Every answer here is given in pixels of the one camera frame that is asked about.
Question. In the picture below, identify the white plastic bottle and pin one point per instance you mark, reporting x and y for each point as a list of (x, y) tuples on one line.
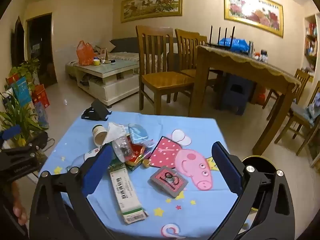
[(90, 153)]

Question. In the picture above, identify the beige lace table cover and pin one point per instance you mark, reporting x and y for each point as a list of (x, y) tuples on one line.
[(262, 66)]

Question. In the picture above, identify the black router with antennas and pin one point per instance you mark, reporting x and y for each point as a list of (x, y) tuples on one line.
[(212, 45)]

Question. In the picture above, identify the grey sofa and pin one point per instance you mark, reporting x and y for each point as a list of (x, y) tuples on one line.
[(125, 45)]

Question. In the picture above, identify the wooden slat-back chair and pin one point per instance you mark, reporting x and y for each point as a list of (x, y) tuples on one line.
[(301, 78), (186, 40), (160, 80)]

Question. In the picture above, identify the grey pink scrubbing pad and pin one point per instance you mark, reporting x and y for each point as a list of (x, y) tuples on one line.
[(160, 180)]

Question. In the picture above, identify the cartoon printed blue tablecloth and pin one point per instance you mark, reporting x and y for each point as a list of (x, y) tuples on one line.
[(150, 120)]

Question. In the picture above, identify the red gift bag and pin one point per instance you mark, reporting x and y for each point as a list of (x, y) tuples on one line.
[(41, 96)]

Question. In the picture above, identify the white paper cup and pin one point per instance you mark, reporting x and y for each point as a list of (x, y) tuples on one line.
[(100, 136)]

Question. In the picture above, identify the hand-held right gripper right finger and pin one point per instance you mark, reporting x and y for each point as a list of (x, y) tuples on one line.
[(226, 167)]

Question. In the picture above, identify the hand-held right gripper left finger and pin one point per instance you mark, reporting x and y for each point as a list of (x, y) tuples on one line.
[(98, 170)]

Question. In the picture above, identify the small orange bag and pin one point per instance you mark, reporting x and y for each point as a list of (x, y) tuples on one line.
[(261, 96)]

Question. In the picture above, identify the dark blue gift bag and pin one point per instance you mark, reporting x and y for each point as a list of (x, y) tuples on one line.
[(42, 115)]

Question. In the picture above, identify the blue plastic stool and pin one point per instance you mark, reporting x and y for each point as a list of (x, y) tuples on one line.
[(237, 97)]

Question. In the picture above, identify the black phone stand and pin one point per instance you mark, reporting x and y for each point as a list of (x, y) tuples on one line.
[(98, 108)]

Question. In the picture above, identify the yellow cup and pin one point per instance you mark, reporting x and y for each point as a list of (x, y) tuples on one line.
[(96, 61)]

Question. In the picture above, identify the wall shelf niche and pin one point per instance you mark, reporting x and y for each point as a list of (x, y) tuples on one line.
[(311, 45)]

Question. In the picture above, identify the wooden chair with cushion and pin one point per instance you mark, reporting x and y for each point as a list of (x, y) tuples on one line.
[(300, 120)]

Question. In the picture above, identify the clear plastic bottle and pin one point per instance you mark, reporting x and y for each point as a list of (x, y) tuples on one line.
[(122, 148)]

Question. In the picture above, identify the black bin with yellow rim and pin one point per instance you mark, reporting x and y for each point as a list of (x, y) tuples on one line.
[(260, 162)]

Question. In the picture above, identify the large orange plastic bag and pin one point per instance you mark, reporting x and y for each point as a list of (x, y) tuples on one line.
[(85, 53)]

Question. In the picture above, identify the light blue gift bag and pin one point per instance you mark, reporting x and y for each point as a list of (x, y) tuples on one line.
[(22, 90)]

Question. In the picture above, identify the white tissue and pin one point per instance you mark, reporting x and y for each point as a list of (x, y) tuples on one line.
[(115, 132)]

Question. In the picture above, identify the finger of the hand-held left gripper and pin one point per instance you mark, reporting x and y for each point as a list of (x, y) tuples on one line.
[(11, 131)]

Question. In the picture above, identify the red snack packet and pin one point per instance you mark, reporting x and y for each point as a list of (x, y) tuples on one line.
[(136, 155)]

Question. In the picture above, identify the dark wooden door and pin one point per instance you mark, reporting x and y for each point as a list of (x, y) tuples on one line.
[(18, 42)]

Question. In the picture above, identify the white coffee table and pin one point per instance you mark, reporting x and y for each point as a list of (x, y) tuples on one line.
[(112, 87)]

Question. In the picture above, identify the yellow bottle cap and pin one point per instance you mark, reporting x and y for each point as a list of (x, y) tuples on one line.
[(146, 163)]

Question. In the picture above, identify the person's left hand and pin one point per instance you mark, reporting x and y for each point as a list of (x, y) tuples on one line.
[(19, 205)]

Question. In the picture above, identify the wooden dining table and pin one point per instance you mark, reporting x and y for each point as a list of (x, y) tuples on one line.
[(237, 80)]

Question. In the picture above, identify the potted vine plant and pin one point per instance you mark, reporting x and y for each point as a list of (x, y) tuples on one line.
[(27, 67)]

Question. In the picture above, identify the framed horse painting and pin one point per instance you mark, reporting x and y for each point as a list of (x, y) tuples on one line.
[(152, 5)]

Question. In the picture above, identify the small dark-lid jar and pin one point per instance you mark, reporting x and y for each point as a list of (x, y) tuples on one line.
[(263, 56)]

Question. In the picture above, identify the long-leaf potted plant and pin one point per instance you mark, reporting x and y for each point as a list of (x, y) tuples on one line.
[(20, 117)]

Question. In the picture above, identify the grey metal bottle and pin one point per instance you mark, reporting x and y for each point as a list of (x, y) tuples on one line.
[(251, 48)]

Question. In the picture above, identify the blue plastic bag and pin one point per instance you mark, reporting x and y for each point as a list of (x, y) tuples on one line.
[(232, 42)]

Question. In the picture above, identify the framed flower painting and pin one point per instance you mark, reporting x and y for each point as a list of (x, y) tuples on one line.
[(252, 12)]

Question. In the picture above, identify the long white green box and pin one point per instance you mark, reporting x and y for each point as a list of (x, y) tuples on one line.
[(125, 192)]

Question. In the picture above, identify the blue face mask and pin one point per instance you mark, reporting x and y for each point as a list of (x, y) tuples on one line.
[(140, 133)]

